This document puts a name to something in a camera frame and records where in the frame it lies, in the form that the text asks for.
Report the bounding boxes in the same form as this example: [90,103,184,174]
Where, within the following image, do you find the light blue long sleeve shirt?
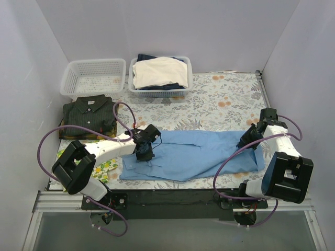
[119,130,265,182]

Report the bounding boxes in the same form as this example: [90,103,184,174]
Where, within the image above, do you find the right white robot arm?
[237,108,314,208]

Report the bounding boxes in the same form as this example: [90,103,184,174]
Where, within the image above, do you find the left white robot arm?
[52,124,161,209]

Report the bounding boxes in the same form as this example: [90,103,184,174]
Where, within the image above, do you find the floral table mat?
[107,73,266,189]

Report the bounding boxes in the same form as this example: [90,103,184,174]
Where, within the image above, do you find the lemon print folded shirt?
[56,140,118,184]

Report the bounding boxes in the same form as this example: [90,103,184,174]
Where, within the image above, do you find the dark striped folded shirt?
[63,95,117,136]

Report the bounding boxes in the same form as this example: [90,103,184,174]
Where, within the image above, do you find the right white plastic basket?
[128,56,193,98]

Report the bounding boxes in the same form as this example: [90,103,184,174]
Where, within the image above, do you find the white plastic basket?
[128,56,193,98]
[60,59,126,100]

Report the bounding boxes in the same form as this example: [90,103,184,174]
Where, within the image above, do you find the cream folded garment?
[132,56,189,89]

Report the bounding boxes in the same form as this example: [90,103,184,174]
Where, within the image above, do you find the left white plastic basket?
[60,59,126,100]

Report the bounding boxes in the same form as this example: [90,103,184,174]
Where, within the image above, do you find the navy folded garment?
[137,53,185,91]

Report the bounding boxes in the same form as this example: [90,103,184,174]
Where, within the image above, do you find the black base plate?
[81,188,269,221]

